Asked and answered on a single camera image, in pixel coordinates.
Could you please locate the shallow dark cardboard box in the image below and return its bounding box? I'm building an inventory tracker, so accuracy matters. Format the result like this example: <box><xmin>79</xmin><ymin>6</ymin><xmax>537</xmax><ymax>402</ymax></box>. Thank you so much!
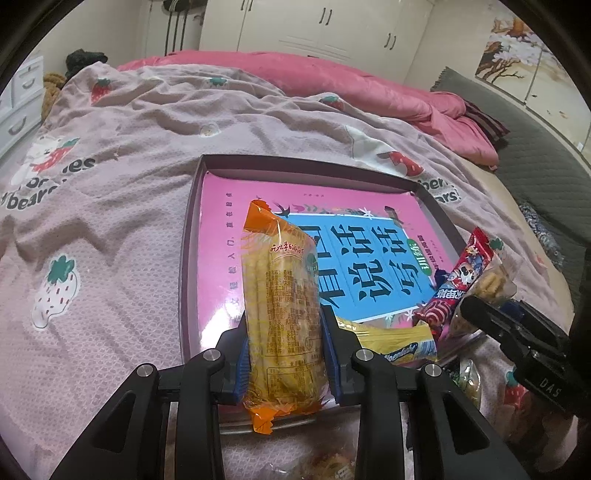
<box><xmin>178</xmin><ymin>154</ymin><xmax>469</xmax><ymax>437</ymax></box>

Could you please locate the pink quilt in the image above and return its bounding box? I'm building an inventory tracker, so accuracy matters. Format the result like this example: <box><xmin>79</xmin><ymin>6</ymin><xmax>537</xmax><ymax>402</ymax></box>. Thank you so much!
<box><xmin>117</xmin><ymin>50</ymin><xmax>502</xmax><ymax>171</ymax></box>

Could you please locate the red snack packet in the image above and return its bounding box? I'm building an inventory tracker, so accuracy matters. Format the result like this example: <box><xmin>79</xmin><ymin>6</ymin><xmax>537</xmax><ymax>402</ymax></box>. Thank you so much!
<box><xmin>413</xmin><ymin>227</ymin><xmax>492</xmax><ymax>330</ymax></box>

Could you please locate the dark clothing pile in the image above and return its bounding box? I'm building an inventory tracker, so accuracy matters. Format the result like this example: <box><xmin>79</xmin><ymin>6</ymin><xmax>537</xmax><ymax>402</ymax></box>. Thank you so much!
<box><xmin>65</xmin><ymin>48</ymin><xmax>109</xmax><ymax>79</ymax></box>

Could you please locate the dark striped hanging garment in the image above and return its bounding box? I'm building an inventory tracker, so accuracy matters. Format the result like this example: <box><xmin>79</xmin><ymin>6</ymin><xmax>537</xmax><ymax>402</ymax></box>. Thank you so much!
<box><xmin>161</xmin><ymin>0</ymin><xmax>195</xmax><ymax>54</ymax></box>

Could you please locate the dark patterned cloth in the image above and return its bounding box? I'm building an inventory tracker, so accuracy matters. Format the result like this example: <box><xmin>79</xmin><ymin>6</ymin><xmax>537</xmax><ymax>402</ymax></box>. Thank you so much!
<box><xmin>519</xmin><ymin>200</ymin><xmax>568</xmax><ymax>273</ymax></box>

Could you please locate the dark striped pillow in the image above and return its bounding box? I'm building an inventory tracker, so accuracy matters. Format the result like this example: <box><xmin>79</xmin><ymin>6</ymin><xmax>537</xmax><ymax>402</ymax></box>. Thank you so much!
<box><xmin>462</xmin><ymin>99</ymin><xmax>511</xmax><ymax>146</ymax></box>

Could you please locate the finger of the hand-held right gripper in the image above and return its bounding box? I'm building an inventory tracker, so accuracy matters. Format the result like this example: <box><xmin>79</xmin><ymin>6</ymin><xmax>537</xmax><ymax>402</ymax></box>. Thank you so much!
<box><xmin>505</xmin><ymin>300</ymin><xmax>573</xmax><ymax>343</ymax></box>
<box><xmin>462</xmin><ymin>295</ymin><xmax>533</xmax><ymax>359</ymax></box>

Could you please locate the yellow stick snack packet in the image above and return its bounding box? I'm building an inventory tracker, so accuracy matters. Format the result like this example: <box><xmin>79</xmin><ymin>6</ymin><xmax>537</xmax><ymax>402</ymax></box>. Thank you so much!
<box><xmin>337</xmin><ymin>316</ymin><xmax>439</xmax><ymax>367</ymax></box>

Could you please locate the orange egg roll packet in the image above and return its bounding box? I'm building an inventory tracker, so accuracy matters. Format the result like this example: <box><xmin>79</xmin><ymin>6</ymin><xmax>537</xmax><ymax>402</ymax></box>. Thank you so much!
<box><xmin>242</xmin><ymin>199</ymin><xmax>324</xmax><ymax>435</ymax></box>

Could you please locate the pink book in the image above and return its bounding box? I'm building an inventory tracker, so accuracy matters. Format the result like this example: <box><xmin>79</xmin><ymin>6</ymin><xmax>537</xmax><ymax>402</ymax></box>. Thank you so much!
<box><xmin>198</xmin><ymin>171</ymin><xmax>455</xmax><ymax>337</ymax></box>

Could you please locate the blossom tree wall painting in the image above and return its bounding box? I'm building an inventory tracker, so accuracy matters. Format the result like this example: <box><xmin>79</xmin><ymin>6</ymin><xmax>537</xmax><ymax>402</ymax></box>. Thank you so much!
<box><xmin>475</xmin><ymin>16</ymin><xmax>591</xmax><ymax>153</ymax></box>

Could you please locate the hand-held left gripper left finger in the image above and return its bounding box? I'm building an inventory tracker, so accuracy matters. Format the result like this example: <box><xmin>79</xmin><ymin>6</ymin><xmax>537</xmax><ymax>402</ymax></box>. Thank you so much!
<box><xmin>48</xmin><ymin>318</ymin><xmax>252</xmax><ymax>480</ymax></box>

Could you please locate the green label clear chip packet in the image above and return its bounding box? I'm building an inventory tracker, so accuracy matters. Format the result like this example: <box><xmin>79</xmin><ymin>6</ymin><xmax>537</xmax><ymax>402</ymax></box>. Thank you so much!
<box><xmin>443</xmin><ymin>249</ymin><xmax>518</xmax><ymax>342</ymax></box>

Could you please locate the white drawer cabinet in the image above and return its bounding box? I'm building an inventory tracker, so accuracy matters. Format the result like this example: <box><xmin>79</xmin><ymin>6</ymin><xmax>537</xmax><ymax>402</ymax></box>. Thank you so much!
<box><xmin>0</xmin><ymin>55</ymin><xmax>44</xmax><ymax>148</ymax></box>

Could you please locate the beige bed sheet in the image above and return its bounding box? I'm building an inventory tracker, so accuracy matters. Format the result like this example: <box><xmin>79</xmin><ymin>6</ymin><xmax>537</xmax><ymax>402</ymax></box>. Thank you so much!
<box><xmin>462</xmin><ymin>157</ymin><xmax>522</xmax><ymax>217</ymax></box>

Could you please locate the pink printed blanket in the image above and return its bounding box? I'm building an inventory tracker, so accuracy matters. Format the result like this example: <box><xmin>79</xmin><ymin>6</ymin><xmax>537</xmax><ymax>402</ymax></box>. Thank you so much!
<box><xmin>0</xmin><ymin>60</ymin><xmax>578</xmax><ymax>480</ymax></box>

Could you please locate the white wardrobe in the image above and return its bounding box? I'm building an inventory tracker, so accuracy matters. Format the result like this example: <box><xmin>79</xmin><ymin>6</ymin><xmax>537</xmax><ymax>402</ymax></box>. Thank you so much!
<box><xmin>198</xmin><ymin>0</ymin><xmax>437</xmax><ymax>86</ymax></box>

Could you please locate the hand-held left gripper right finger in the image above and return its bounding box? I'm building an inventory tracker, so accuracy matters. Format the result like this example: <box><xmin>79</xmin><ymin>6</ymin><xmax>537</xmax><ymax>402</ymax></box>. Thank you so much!
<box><xmin>321</xmin><ymin>305</ymin><xmax>532</xmax><ymax>480</ymax></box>

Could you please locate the yellow knitted cloth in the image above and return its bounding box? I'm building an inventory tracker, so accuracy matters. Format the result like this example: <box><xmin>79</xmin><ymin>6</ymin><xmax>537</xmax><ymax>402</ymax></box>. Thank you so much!
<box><xmin>41</xmin><ymin>71</ymin><xmax>68</xmax><ymax>116</ymax></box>

